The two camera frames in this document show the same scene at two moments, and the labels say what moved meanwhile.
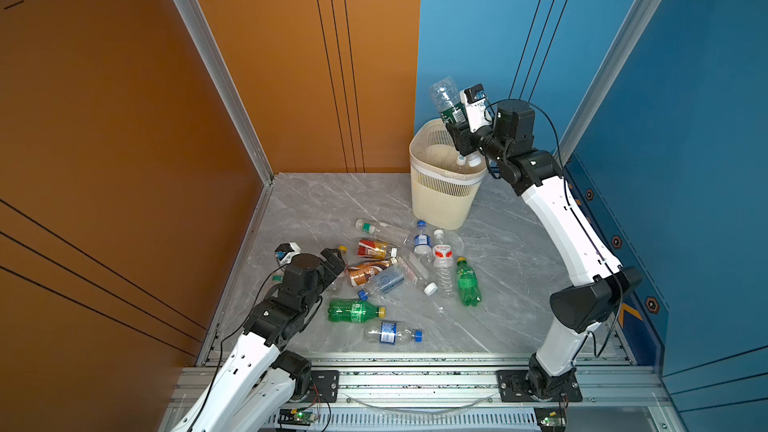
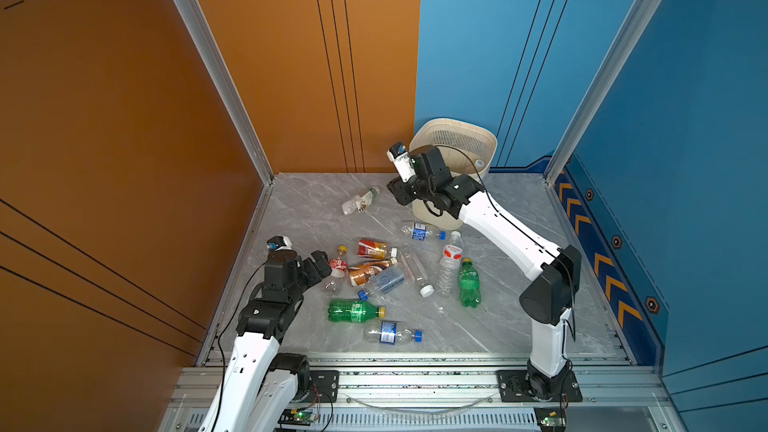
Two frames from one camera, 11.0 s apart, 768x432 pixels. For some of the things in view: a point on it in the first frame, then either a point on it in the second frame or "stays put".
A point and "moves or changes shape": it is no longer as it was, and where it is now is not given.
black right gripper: (462, 139) to (397, 189)
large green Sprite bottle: (352, 311) stays put
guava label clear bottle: (417, 273) stays put
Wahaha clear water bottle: (443, 266) moves or changes shape
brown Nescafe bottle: (359, 274) stays put
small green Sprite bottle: (467, 283) stays put
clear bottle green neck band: (276, 278) moves or changes shape
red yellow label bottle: (376, 249) stays put
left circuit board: (294, 416) stays put
